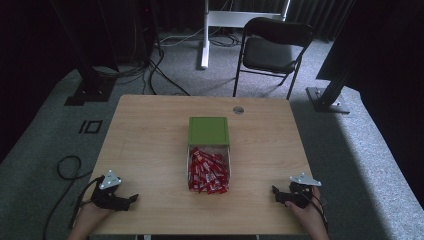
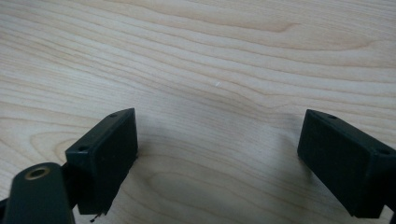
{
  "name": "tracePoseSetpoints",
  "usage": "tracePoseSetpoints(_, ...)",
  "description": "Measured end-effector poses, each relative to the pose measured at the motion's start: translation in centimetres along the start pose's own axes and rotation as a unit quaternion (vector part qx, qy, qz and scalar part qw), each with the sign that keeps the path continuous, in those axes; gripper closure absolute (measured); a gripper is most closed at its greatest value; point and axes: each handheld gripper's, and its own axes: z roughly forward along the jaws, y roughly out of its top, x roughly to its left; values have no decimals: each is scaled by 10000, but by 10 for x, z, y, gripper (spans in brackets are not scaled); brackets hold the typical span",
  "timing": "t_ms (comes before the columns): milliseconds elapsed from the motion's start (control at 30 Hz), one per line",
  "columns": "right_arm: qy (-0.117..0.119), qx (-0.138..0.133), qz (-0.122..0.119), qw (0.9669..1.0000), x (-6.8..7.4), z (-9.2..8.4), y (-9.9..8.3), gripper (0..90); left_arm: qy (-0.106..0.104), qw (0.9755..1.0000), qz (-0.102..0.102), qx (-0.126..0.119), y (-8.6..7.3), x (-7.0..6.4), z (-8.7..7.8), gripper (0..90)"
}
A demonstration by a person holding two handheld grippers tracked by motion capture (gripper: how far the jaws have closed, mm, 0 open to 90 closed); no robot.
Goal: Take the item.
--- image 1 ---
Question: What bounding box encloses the bundle of floor cables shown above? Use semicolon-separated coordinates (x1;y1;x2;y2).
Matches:
93;29;243;97

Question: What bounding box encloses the clear box of red packets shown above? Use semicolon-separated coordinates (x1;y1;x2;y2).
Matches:
187;146;231;195

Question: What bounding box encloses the clear plastic drawer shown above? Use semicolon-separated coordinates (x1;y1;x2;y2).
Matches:
185;144;232;194

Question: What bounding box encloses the white desk frame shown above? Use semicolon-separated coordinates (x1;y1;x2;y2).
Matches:
200;0;292;70

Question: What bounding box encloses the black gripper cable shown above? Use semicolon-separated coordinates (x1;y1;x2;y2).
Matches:
41;155;101;240
308;189;330;233

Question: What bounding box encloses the green box lid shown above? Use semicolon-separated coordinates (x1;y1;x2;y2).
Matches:
187;116;231;148

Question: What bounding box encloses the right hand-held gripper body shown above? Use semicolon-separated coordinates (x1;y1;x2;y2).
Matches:
277;171;323;210

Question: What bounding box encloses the black metal stand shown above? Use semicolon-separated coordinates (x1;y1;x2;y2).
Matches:
305;0;358;115
49;0;118;107

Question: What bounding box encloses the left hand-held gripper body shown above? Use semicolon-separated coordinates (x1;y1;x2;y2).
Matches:
89;169;132;212

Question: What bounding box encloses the dark curtain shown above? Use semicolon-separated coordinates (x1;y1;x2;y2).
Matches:
233;0;354;43

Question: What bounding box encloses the person's right hand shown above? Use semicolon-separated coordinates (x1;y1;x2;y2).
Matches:
284;186;323;231

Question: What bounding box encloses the person's left hand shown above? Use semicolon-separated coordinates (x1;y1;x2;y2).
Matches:
77;200;116;234

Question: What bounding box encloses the black folding chair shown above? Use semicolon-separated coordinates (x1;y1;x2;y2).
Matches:
232;16;315;101

